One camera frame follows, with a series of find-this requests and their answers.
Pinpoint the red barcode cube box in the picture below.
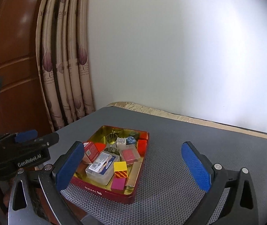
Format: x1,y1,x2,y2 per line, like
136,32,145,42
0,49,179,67
82,142,99,164

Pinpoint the clear plastic card case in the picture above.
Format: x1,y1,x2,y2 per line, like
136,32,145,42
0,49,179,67
85,151,120,185

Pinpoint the metal clamp tool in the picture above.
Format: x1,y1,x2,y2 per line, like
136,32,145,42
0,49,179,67
104,133,120,156

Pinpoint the black white zigzag cube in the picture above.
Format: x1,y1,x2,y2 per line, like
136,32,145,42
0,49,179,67
116,137,127,150

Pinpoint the pink rectangular box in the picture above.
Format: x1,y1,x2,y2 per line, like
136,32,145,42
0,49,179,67
111,177,127,193

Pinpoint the yellow red striped box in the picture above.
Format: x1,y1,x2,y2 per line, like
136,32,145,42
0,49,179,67
114,161,128,178

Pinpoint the blue patterned keychain case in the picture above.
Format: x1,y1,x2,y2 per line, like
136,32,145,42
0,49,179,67
126,136,137,146

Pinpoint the gold rectangular box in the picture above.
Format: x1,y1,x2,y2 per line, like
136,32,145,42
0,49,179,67
125,161,142,190

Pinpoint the red rectangular box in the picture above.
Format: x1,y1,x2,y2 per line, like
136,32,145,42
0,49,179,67
136,139,147,156

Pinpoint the red rounded case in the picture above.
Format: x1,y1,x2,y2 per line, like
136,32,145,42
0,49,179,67
94,142,106,152

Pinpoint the clear case red insert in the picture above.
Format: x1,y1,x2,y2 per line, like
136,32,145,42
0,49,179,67
120,145,141,166

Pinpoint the red gold tin box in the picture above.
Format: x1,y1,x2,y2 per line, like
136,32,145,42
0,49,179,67
71,125,149,204

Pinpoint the grey honeycomb table mat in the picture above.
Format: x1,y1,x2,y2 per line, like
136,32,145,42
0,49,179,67
49,107,267,224

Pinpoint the beige patterned curtain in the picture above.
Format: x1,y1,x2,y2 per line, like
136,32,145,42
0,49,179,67
35,0,94,131

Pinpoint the brown wooden door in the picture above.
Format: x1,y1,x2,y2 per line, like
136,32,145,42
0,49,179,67
0,0,52,136

